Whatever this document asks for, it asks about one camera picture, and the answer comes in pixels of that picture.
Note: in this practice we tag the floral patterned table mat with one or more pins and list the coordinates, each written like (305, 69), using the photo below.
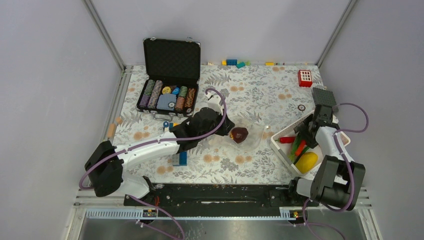
(269, 95)

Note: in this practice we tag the clear dotted zip top bag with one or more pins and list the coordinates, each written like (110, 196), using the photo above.
(256, 131)

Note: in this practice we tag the green toy cucumber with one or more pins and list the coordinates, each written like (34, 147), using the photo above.
(294, 146)

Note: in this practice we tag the white plastic food basket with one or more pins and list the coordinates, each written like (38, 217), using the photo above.
(282, 150)

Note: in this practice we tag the wooden block left edge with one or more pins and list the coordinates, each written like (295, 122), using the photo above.
(111, 130)

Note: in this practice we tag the orange yellow toy block car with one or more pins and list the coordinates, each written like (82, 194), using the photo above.
(167, 125)

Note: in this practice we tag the blue block at wall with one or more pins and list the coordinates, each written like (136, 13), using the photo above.
(231, 62)

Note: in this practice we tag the red toy chili pepper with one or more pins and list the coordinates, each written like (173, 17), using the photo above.
(286, 139)

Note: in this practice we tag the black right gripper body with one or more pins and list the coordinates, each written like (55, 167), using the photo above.
(303, 128)

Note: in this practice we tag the black poker chip case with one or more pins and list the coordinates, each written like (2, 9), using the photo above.
(173, 68)

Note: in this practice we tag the teal block at wall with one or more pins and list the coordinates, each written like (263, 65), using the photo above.
(240, 65)

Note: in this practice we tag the orange toy carrot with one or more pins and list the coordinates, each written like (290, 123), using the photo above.
(300, 147)

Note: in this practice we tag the red white window block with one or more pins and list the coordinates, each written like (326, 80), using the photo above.
(305, 78)

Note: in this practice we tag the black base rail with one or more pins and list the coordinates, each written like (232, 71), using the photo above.
(224, 200)

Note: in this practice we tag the blue grey building block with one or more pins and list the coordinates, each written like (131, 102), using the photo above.
(179, 159)

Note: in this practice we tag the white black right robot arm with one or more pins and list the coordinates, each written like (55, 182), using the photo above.
(338, 180)

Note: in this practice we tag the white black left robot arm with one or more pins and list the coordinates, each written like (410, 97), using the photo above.
(106, 169)

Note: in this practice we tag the dark red toy food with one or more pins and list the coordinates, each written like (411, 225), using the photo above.
(239, 134)

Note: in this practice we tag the yellow toy lemon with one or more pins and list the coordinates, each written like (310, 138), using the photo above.
(306, 162)

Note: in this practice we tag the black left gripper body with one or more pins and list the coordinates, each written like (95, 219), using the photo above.
(217, 122)

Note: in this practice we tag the dark grey building baseplate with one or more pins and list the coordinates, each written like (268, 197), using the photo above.
(323, 97)

